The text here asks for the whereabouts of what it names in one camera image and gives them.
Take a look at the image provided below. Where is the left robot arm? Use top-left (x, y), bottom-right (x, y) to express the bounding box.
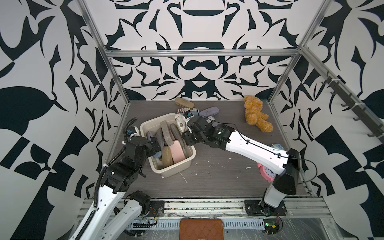
top-left (71, 136), bottom-right (155, 240)

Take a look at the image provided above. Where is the grey fabric case horizontal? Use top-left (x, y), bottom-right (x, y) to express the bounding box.
top-left (161, 121), bottom-right (174, 146)

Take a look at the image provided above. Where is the blue fabric case front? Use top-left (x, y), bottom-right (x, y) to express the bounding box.
top-left (153, 151), bottom-right (162, 159)

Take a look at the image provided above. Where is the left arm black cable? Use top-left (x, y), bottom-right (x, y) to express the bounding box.
top-left (74, 117), bottom-right (139, 240)

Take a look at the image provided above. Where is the grey fabric case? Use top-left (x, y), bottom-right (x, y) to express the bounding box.
top-left (170, 124), bottom-right (185, 148)

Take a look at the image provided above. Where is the pink hard case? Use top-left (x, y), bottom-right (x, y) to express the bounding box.
top-left (170, 140), bottom-right (186, 164)

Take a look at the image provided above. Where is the newspaper print case at back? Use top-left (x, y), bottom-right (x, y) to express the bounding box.
top-left (176, 108), bottom-right (199, 114)

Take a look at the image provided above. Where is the grey wall hook rail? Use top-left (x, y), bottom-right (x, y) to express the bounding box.
top-left (322, 76), bottom-right (384, 144)

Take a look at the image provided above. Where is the pink alarm clock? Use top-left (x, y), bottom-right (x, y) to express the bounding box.
top-left (258, 163), bottom-right (276, 183)

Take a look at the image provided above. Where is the tan fabric case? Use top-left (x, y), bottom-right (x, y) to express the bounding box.
top-left (175, 98), bottom-right (195, 108)
top-left (162, 146), bottom-right (174, 168)

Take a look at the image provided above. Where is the map print glasses case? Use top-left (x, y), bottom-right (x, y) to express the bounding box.
top-left (175, 114), bottom-right (188, 133)

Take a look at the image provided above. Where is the flag newspaper case centre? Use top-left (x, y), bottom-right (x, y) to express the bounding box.
top-left (206, 116), bottom-right (216, 123)

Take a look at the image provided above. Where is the tan teddy bear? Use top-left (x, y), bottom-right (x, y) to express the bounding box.
top-left (244, 96), bottom-right (274, 133)

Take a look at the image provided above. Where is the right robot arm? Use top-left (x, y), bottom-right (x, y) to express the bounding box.
top-left (182, 116), bottom-right (301, 216)

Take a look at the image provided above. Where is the cream plastic storage box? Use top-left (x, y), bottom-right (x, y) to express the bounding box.
top-left (140, 113), bottom-right (197, 178)

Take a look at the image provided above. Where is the brown quilted wallet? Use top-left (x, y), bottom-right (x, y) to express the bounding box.
top-left (179, 219), bottom-right (224, 240)

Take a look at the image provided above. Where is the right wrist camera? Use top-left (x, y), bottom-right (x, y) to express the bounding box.
top-left (183, 110), bottom-right (197, 119)

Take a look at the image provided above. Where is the blue tissue pack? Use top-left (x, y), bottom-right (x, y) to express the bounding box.
top-left (272, 144), bottom-right (284, 150)

